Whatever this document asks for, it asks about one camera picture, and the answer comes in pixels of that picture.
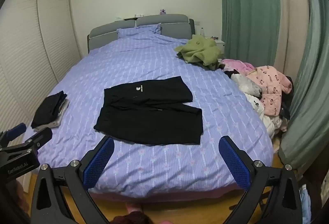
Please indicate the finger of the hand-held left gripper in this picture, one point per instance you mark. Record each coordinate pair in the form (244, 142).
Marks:
(16, 131)
(39, 136)

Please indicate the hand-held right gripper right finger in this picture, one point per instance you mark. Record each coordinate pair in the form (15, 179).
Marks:
(234, 165)

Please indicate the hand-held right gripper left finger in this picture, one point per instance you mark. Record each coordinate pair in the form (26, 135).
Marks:
(100, 162)

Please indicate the black pants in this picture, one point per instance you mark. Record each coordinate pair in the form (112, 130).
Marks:
(144, 121)

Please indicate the folded black garment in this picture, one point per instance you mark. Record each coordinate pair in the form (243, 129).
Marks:
(50, 108)

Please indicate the white garment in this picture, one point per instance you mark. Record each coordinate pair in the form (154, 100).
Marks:
(267, 121)

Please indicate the person's leg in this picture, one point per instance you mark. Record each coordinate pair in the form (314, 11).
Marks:
(133, 216)

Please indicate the light blue cloth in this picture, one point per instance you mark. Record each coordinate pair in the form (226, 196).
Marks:
(304, 197)

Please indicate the white grey cloth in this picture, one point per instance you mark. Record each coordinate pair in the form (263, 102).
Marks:
(246, 85)

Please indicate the dark chair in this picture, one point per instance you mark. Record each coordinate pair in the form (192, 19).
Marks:
(314, 188)

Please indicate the pink patterned jacket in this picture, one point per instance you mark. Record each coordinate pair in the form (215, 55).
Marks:
(270, 88)

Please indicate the white louvred wardrobe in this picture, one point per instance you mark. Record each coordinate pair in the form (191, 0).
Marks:
(30, 47)

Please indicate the pink fleece garment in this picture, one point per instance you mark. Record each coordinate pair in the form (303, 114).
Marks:
(236, 65)

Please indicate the bed with purple sheet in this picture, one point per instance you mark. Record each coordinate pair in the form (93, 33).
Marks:
(128, 59)

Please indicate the green curtain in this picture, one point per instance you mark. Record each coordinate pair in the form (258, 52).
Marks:
(246, 0)
(308, 85)

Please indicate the white nightstand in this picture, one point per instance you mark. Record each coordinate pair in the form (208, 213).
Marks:
(220, 45)

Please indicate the olive green garment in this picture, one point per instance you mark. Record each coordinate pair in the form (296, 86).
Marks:
(198, 49)

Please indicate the grey bed headboard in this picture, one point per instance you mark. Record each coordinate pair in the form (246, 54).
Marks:
(108, 31)

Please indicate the purple patterned pillow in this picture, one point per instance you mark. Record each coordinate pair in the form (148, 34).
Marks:
(138, 31)

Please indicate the clear bottle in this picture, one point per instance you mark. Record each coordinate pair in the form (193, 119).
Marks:
(202, 31)

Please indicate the dark flat item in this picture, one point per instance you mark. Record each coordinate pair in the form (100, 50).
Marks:
(129, 19)

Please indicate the beige curtain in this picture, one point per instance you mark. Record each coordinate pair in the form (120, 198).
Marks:
(293, 21)

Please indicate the small purple toy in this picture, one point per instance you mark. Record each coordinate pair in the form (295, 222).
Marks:
(163, 11)

